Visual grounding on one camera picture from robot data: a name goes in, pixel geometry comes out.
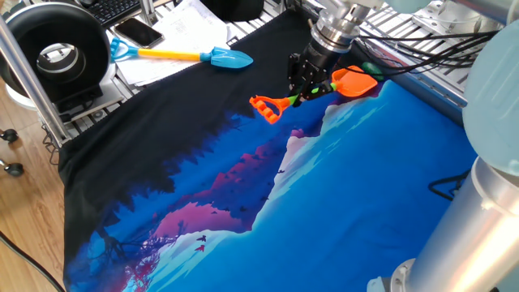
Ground black round duct fan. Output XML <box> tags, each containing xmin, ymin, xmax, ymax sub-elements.
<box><xmin>0</xmin><ymin>2</ymin><xmax>111</xmax><ymax>105</ymax></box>

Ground white printed paper sheets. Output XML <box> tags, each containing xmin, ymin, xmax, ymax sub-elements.
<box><xmin>115</xmin><ymin>0</ymin><xmax>240</xmax><ymax>88</ymax></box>

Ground black smartphone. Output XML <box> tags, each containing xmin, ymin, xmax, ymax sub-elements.
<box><xmin>113</xmin><ymin>17</ymin><xmax>165</xmax><ymax>49</ymax></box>

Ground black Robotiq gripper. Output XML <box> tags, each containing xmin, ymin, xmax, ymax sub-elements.
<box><xmin>287</xmin><ymin>40</ymin><xmax>340</xmax><ymax>107</ymax></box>

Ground black computer keyboard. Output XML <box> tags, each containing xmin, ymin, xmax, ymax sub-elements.
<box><xmin>87</xmin><ymin>0</ymin><xmax>143</xmax><ymax>28</ymax></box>

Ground black cap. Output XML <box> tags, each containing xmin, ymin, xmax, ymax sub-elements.
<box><xmin>200</xmin><ymin>0</ymin><xmax>265</xmax><ymax>23</ymax></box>

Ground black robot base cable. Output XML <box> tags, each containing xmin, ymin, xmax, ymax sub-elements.
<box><xmin>428</xmin><ymin>170</ymin><xmax>471</xmax><ymax>202</ymax></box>

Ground silver metal mounting plate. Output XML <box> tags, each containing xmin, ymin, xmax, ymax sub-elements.
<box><xmin>411</xmin><ymin>0</ymin><xmax>479</xmax><ymax>41</ymax></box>

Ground black floor cable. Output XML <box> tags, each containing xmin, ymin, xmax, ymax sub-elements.
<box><xmin>0</xmin><ymin>230</ymin><xmax>66</xmax><ymax>292</ymax></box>

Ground blue yellow toy shovel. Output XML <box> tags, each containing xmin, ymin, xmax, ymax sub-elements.
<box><xmin>109</xmin><ymin>36</ymin><xmax>255</xmax><ymax>70</ymax></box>

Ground mountain landscape printed cloth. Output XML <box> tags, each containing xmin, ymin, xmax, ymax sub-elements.
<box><xmin>58</xmin><ymin>10</ymin><xmax>479</xmax><ymax>292</ymax></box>

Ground short aluminium post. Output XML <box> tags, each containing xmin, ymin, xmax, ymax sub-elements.
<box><xmin>139</xmin><ymin>0</ymin><xmax>158</xmax><ymax>26</ymax></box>

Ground orange green toy shovel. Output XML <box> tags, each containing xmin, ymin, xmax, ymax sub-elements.
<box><xmin>249</xmin><ymin>65</ymin><xmax>379</xmax><ymax>125</ymax></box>

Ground black caster wheel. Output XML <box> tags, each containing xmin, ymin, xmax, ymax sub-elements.
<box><xmin>0</xmin><ymin>128</ymin><xmax>19</xmax><ymax>144</ymax></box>
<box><xmin>0</xmin><ymin>160</ymin><xmax>24</xmax><ymax>178</ymax></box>

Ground green toy cucumber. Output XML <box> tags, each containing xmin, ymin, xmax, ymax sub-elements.
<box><xmin>362</xmin><ymin>62</ymin><xmax>385</xmax><ymax>82</ymax></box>

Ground aluminium frame post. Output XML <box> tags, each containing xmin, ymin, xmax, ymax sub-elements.
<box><xmin>0</xmin><ymin>15</ymin><xmax>72</xmax><ymax>147</ymax></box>

